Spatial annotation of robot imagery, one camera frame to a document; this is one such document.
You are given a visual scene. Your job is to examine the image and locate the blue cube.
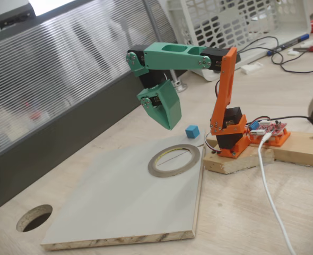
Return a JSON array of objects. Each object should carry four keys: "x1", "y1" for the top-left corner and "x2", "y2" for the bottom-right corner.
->
[{"x1": 185, "y1": 125, "x2": 201, "y2": 139}]

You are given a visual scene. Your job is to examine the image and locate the silver partition foot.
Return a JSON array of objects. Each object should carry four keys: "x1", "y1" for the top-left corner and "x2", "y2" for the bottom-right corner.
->
[{"x1": 170, "y1": 70, "x2": 188, "y2": 94}]

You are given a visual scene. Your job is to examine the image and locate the wooden base block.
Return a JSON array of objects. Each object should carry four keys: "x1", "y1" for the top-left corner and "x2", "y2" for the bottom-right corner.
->
[{"x1": 203, "y1": 140, "x2": 275, "y2": 175}]

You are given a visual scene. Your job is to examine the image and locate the ribbed glass partition screen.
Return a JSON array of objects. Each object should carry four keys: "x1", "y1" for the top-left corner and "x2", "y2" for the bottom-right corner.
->
[{"x1": 0, "y1": 0, "x2": 179, "y2": 217}]

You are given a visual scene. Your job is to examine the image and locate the red controller circuit board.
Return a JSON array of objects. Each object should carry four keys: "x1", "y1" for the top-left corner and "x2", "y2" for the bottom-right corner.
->
[{"x1": 248, "y1": 120, "x2": 289, "y2": 139}]

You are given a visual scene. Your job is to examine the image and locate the grey laminated wooden board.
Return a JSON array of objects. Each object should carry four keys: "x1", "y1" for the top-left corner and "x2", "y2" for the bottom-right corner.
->
[{"x1": 40, "y1": 129, "x2": 206, "y2": 252}]

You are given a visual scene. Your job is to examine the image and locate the black and blue marker pen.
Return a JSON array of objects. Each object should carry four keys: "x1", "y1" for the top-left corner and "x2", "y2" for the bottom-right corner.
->
[{"x1": 267, "y1": 33, "x2": 310, "y2": 57}]

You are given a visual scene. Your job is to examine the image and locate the white plastic basket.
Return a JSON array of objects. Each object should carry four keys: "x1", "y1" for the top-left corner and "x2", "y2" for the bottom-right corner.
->
[{"x1": 167, "y1": 0, "x2": 312, "y2": 82}]

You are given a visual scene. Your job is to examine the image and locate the long wooden plank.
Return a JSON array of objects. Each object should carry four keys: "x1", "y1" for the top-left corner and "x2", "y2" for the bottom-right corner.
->
[{"x1": 272, "y1": 131, "x2": 313, "y2": 168}]

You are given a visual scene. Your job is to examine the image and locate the black box device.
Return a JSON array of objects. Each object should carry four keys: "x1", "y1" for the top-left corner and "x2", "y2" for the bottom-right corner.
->
[{"x1": 0, "y1": 2, "x2": 36, "y2": 29}]

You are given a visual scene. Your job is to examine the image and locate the red white black servo wires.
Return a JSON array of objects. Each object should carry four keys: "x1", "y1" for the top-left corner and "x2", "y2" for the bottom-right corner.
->
[{"x1": 203, "y1": 129, "x2": 222, "y2": 155}]

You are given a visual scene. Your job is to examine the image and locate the grey ring of tape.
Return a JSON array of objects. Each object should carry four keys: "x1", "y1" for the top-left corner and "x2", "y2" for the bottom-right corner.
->
[{"x1": 147, "y1": 144, "x2": 201, "y2": 178}]

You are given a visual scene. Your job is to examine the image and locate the white USB cable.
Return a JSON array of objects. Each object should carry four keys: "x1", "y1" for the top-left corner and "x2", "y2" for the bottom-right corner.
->
[{"x1": 257, "y1": 132, "x2": 297, "y2": 255}]

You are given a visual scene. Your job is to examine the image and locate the thin black cable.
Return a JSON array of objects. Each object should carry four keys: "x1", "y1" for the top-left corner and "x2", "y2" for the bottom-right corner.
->
[
  {"x1": 280, "y1": 47, "x2": 313, "y2": 74},
  {"x1": 236, "y1": 36, "x2": 284, "y2": 65}
]

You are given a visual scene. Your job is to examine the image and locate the black power cable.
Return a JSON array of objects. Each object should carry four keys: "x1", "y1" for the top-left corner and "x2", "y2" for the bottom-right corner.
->
[{"x1": 271, "y1": 115, "x2": 313, "y2": 133}]

